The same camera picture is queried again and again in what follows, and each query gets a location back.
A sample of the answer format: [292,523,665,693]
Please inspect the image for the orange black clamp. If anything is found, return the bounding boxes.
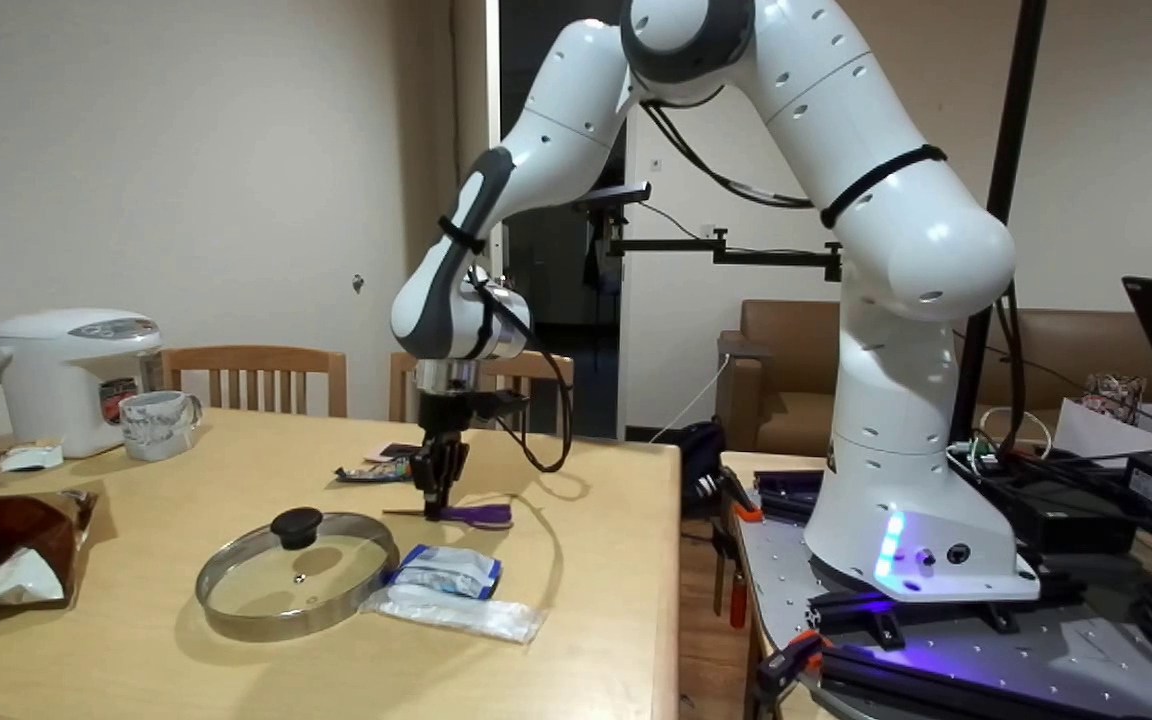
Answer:
[754,629,829,720]
[710,464,767,631]

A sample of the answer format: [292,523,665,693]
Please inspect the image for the black power brick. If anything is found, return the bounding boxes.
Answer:
[976,470,1139,557]

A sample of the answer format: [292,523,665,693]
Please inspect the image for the camera on mount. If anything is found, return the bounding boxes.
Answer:
[572,181,843,284]

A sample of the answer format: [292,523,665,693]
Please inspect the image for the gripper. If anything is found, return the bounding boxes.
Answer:
[410,392,483,522]

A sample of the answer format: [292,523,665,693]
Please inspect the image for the blue and white packet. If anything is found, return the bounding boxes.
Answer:
[387,544,504,600]

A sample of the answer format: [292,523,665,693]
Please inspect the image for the white paper bag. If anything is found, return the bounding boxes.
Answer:
[1052,373,1152,458]

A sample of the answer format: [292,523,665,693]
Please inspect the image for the clear plastic bag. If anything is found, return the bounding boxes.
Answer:
[360,584,548,645]

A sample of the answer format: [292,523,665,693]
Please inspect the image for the dark flat packet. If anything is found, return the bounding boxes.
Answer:
[333,461,416,485]

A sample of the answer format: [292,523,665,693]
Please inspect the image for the brown sofa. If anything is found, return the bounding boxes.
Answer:
[715,298,1152,458]

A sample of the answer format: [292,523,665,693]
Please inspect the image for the purple handled scissors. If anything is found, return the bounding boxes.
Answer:
[382,502,515,531]

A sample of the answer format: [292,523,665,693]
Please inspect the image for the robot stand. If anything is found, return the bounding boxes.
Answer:
[720,450,1152,720]

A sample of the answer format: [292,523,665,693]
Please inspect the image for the black bag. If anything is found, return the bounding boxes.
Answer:
[650,419,729,518]

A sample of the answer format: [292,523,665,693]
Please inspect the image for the glass pot lid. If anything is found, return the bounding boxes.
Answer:
[195,506,402,643]

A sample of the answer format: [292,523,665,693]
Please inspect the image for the small white snack packet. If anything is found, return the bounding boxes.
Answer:
[0,441,66,474]

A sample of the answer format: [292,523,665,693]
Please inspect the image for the white cable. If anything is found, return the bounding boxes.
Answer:
[647,352,733,445]

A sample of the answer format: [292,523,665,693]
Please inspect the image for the brown snack bag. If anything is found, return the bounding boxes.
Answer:
[0,487,100,633]

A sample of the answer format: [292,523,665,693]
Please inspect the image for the patterned grey mug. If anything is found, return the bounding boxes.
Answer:
[118,390,205,463]

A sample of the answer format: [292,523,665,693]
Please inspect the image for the white electric water boiler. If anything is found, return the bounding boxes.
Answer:
[0,308,166,460]

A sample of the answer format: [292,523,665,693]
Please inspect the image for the wooden chair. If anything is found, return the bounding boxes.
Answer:
[160,345,350,419]
[388,350,576,437]

